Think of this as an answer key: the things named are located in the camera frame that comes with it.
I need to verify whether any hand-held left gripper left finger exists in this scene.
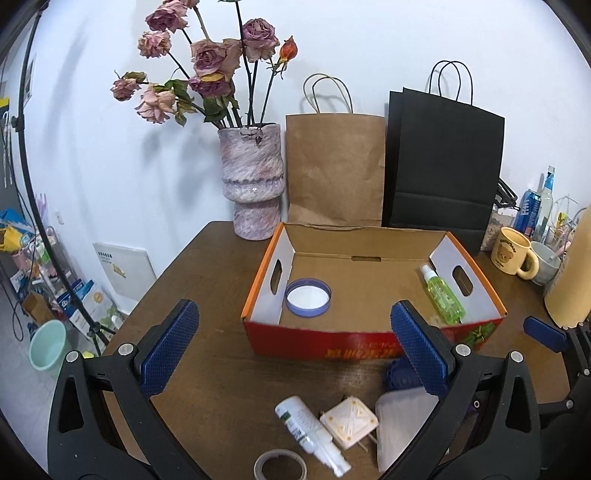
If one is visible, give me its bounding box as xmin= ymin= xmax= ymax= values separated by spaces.
xmin=47 ymin=299 xmax=204 ymax=480

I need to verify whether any purple rimmed jar lid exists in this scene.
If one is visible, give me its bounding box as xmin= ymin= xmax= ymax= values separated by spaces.
xmin=284 ymin=278 xmax=332 ymax=319

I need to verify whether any white spray bottle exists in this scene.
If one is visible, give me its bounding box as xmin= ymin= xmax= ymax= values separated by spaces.
xmin=274 ymin=396 xmax=352 ymax=477

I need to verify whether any black studio light stand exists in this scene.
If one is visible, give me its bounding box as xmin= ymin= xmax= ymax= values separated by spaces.
xmin=7 ymin=0 xmax=118 ymax=358

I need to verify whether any black paper bag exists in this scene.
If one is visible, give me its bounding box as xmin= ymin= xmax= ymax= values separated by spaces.
xmin=382 ymin=60 xmax=506 ymax=257

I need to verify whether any blue yellow packet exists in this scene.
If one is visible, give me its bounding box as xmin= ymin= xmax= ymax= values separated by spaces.
xmin=0 ymin=210 xmax=34 ymax=252

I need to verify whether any metal wire holder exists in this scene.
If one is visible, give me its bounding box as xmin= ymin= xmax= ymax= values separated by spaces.
xmin=551 ymin=196 xmax=583 ymax=245

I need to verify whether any green spray bottle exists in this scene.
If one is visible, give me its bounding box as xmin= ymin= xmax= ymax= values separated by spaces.
xmin=419 ymin=263 xmax=467 ymax=324

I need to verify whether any dark blue ribbed cap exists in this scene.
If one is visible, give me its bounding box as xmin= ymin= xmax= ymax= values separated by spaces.
xmin=387 ymin=357 xmax=422 ymax=393

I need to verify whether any clear jar black clip lid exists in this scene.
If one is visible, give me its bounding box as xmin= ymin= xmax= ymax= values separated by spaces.
xmin=480 ymin=178 xmax=520 ymax=252

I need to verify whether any clear glass bottle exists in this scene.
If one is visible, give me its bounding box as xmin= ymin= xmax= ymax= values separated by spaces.
xmin=538 ymin=165 xmax=556 ymax=243

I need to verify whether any bunch of dried roses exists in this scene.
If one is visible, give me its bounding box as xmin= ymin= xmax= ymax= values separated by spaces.
xmin=111 ymin=0 xmax=297 ymax=130

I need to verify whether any red orange cardboard box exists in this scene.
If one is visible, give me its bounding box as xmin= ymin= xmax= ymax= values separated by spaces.
xmin=241 ymin=222 xmax=508 ymax=361

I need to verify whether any cluttered storage cart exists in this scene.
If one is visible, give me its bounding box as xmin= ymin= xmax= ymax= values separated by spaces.
xmin=0 ymin=194 xmax=63 ymax=324

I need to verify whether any pale tape roll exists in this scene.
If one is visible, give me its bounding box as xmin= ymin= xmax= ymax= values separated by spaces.
xmin=253 ymin=449 xmax=308 ymax=480

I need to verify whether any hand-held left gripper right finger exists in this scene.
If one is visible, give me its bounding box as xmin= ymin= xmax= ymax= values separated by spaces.
xmin=383 ymin=300 xmax=541 ymax=480

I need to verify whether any yellow thermos jug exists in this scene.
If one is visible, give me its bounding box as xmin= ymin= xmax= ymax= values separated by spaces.
xmin=544 ymin=217 xmax=591 ymax=329

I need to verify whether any grey ceramic cup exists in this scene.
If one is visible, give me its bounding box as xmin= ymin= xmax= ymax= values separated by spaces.
xmin=530 ymin=241 xmax=563 ymax=286

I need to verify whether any blue drink can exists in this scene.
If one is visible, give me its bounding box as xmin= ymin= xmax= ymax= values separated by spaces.
xmin=513 ymin=188 xmax=542 ymax=234

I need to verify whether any small brown cardboard carton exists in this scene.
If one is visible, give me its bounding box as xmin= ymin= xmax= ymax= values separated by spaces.
xmin=22 ymin=292 xmax=55 ymax=324

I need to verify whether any brown paper bag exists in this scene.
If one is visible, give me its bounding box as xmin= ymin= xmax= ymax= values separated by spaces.
xmin=285 ymin=73 xmax=386 ymax=228

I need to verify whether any stack of blue white boxes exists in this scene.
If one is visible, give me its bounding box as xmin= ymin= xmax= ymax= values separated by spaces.
xmin=53 ymin=279 xmax=122 ymax=344

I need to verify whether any translucent plastic container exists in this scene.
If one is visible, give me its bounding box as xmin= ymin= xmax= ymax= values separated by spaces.
xmin=375 ymin=387 xmax=451 ymax=474

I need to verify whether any mint green bin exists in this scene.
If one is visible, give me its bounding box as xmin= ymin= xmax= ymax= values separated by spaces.
xmin=28 ymin=320 xmax=72 ymax=374

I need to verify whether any white flat board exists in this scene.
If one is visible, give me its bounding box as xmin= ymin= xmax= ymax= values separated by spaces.
xmin=92 ymin=242 xmax=158 ymax=305

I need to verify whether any pink mottled ceramic vase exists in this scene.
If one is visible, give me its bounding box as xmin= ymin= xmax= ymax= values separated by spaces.
xmin=218 ymin=123 xmax=286 ymax=241

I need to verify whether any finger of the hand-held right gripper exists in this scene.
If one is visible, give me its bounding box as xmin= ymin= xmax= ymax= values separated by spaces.
xmin=523 ymin=316 xmax=591 ymax=393
xmin=538 ymin=392 xmax=591 ymax=418

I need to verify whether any yellow bear mug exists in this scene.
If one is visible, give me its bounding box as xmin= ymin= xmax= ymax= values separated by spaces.
xmin=490 ymin=226 xmax=540 ymax=280

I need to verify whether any small wall picture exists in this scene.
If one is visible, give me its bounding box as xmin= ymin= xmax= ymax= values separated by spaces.
xmin=23 ymin=54 xmax=37 ymax=104

